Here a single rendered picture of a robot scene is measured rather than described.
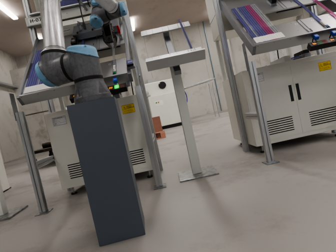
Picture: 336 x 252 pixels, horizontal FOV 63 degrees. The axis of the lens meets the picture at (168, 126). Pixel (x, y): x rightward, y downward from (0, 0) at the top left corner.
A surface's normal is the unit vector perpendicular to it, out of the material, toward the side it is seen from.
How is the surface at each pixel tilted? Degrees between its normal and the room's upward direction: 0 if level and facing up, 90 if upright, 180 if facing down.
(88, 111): 90
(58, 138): 90
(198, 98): 90
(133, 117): 90
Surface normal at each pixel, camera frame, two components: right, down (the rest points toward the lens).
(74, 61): -0.27, 0.11
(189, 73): 0.11, 0.03
